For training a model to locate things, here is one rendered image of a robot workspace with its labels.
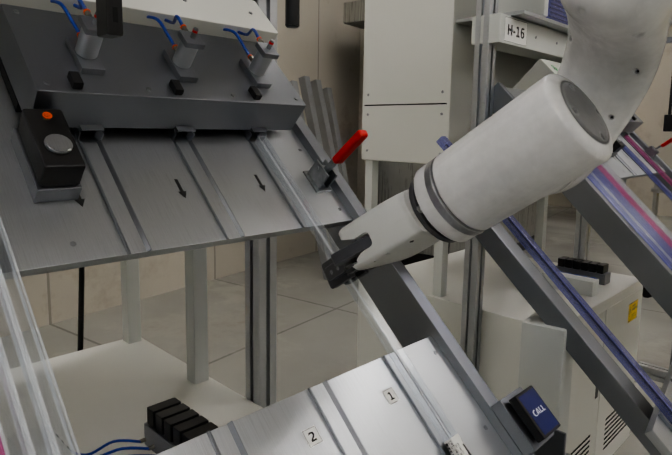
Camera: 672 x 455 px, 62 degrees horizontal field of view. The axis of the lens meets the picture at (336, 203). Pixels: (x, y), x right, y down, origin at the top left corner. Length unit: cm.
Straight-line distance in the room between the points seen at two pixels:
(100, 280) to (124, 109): 301
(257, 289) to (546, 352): 46
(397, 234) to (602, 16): 25
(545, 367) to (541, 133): 47
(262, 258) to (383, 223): 44
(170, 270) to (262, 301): 295
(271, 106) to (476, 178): 34
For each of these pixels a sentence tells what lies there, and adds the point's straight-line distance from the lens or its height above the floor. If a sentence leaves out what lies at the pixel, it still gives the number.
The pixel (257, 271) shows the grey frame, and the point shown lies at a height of 86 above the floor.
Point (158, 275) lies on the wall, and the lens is 385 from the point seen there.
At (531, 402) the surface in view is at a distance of 68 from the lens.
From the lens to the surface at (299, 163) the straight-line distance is 77.
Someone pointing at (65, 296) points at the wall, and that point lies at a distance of 353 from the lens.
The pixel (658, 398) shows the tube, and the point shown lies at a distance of 75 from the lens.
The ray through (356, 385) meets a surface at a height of 84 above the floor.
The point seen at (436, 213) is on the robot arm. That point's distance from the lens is 51.
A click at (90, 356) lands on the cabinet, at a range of 130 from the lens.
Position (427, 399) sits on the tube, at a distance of 62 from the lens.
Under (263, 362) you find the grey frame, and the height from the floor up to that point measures 69.
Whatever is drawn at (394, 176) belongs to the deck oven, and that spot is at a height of 72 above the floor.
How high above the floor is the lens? 109
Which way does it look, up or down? 8 degrees down
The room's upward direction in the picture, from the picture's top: 1 degrees clockwise
